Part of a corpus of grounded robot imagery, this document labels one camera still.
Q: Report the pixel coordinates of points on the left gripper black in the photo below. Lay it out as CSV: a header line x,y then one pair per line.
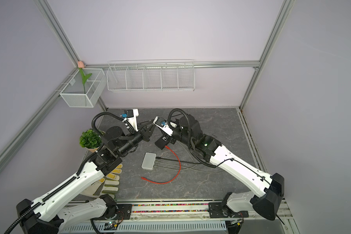
x,y
145,132

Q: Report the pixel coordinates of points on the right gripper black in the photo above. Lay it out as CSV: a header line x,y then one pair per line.
x,y
172,140

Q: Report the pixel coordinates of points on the black network switch box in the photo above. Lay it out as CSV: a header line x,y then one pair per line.
x,y
161,143

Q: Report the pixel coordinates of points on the white network switch box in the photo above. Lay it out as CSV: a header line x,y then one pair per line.
x,y
148,161

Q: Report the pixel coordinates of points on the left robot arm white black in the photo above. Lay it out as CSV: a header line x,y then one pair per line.
x,y
49,214

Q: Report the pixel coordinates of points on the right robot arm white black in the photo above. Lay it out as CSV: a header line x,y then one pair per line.
x,y
268,190

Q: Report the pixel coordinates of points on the green potted plant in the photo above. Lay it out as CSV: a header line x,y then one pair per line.
x,y
90,140

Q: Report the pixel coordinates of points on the yellow white work glove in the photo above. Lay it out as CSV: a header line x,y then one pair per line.
x,y
108,185

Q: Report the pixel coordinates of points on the pink tulip artificial flower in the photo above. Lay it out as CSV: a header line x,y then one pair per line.
x,y
84,76

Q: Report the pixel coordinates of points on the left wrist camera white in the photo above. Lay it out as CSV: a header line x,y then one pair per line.
x,y
129,119

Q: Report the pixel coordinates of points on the white wire wall shelf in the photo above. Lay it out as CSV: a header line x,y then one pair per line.
x,y
151,75

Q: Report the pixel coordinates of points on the white mesh wall basket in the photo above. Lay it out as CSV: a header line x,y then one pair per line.
x,y
73,93

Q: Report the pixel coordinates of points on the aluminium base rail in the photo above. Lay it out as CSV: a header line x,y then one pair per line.
x,y
238,207

